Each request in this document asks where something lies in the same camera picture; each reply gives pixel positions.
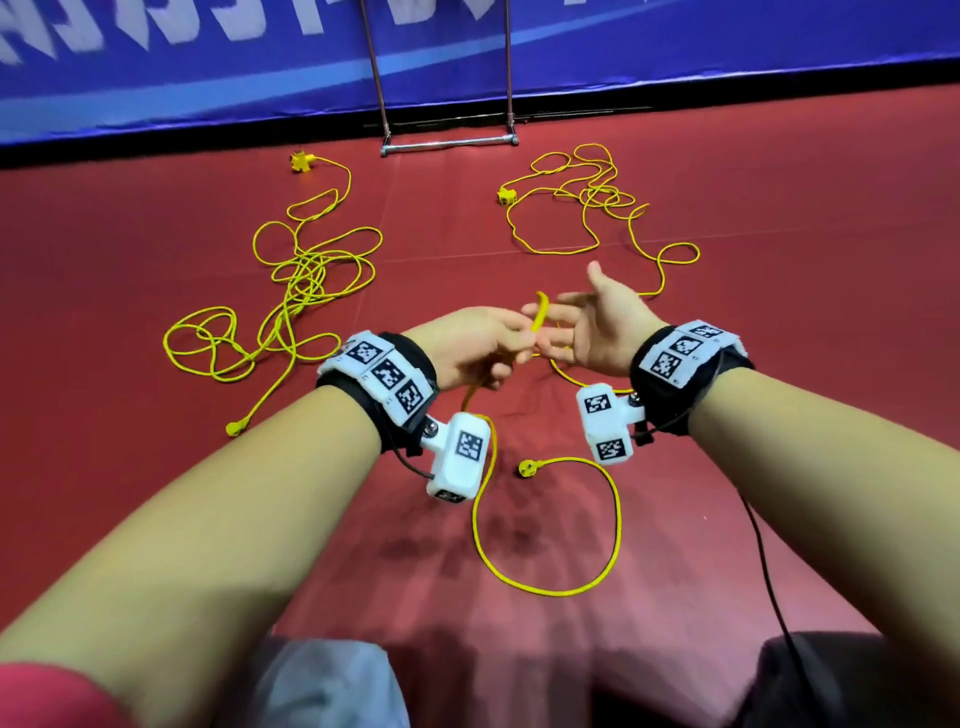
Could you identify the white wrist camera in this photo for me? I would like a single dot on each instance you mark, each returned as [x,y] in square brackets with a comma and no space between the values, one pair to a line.
[608,420]
[458,455]

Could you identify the black marker wristband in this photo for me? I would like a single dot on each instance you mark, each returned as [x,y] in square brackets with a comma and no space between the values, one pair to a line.
[383,387]
[690,368]

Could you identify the pink shirt sleeve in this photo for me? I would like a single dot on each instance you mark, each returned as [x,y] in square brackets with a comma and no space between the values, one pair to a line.
[60,698]

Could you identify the person's right forearm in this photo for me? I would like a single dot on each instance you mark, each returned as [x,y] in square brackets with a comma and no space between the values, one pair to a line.
[840,495]

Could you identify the blue banner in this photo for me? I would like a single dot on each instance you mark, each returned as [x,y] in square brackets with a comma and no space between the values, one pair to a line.
[720,45]

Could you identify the person's left hand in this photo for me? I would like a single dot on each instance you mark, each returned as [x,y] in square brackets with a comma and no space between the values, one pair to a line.
[473,342]

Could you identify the person's right hand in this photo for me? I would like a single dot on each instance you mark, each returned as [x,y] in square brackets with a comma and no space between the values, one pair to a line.
[608,323]

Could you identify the person's left forearm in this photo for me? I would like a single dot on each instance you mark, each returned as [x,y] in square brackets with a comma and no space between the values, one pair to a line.
[195,555]

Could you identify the metal rack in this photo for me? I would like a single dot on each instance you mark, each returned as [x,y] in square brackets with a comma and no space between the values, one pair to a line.
[447,144]

